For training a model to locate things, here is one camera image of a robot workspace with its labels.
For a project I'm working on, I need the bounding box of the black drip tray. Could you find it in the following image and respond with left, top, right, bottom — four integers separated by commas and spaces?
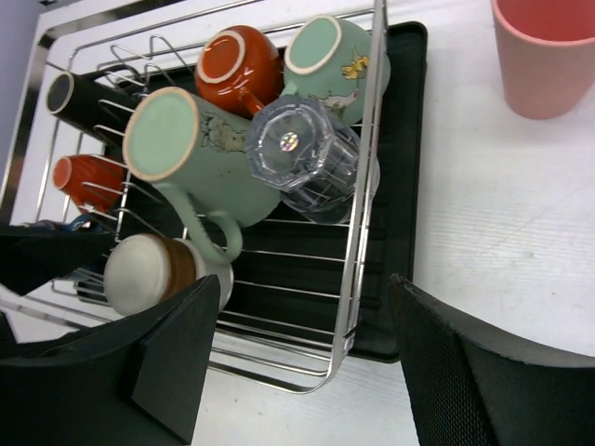
73, 20, 429, 364

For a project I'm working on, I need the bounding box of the small orange cup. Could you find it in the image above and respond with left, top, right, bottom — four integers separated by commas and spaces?
52, 154, 126, 213

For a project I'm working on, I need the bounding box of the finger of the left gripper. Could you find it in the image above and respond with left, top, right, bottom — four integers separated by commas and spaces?
1, 225, 114, 296

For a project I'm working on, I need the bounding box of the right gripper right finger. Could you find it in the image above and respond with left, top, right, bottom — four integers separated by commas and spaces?
390, 274, 594, 445

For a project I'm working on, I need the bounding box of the tall green mug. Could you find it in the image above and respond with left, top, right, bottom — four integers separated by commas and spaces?
122, 86, 280, 264

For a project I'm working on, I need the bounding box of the blue cup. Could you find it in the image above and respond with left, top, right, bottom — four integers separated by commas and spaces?
20, 214, 111, 284

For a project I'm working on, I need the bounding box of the white brown steel tumbler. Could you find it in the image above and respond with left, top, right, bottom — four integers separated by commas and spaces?
103, 233, 233, 316

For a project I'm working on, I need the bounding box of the clear plastic glass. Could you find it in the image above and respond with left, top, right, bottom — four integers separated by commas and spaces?
245, 95, 360, 224

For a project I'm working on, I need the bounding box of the black tall cup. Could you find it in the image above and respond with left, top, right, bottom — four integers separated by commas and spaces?
46, 71, 137, 141

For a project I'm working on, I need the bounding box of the orange floral bowl cup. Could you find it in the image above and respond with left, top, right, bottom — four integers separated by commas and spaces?
194, 25, 284, 119

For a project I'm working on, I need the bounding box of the pink plastic cup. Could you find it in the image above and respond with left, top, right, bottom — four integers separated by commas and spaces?
491, 1, 594, 120

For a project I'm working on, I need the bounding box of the small green mug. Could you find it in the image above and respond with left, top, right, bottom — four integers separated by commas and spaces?
282, 15, 391, 125

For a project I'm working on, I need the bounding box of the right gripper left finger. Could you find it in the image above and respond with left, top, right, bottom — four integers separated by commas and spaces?
1, 276, 220, 445

